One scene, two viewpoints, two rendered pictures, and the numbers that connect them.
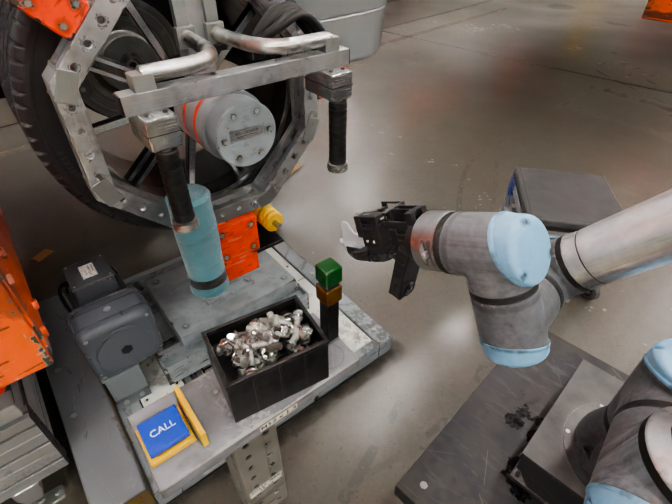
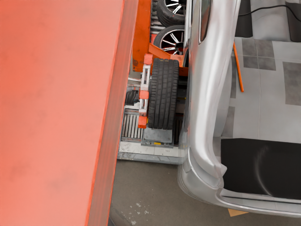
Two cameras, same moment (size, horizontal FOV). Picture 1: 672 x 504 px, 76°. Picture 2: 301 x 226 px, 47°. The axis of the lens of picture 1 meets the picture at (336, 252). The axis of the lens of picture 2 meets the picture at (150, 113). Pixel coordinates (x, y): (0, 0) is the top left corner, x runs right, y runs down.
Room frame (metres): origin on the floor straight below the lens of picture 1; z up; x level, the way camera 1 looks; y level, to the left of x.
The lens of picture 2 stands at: (2.04, -1.00, 3.61)
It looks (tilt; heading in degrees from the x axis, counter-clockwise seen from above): 62 degrees down; 129
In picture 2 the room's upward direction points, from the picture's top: 4 degrees clockwise
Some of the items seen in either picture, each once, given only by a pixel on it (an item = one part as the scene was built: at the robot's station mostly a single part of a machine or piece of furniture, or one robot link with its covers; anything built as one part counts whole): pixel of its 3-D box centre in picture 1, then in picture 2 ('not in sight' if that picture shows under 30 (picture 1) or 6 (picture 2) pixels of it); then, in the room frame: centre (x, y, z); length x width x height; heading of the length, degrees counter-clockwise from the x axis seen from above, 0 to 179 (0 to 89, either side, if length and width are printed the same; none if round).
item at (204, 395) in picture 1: (251, 390); not in sight; (0.50, 0.17, 0.44); 0.43 x 0.17 x 0.03; 128
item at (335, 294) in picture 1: (329, 291); not in sight; (0.62, 0.01, 0.59); 0.04 x 0.04 x 0.04; 38
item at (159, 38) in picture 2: not in sight; (180, 52); (0.64, 1.19, 0.39); 0.66 x 0.66 x 0.24
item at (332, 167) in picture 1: (337, 134); not in sight; (0.83, 0.00, 0.83); 0.04 x 0.04 x 0.16
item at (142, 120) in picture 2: not in sight; (142, 122); (1.11, 0.03, 0.85); 0.09 x 0.08 x 0.07; 128
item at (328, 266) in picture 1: (328, 272); not in sight; (0.62, 0.01, 0.64); 0.04 x 0.04 x 0.04; 38
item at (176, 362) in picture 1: (218, 303); (158, 125); (1.03, 0.40, 0.13); 0.50 x 0.36 x 0.10; 128
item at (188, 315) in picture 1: (215, 257); (159, 119); (1.04, 0.38, 0.32); 0.40 x 0.30 x 0.28; 128
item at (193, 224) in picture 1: (176, 187); not in sight; (0.62, 0.26, 0.83); 0.04 x 0.04 x 0.16
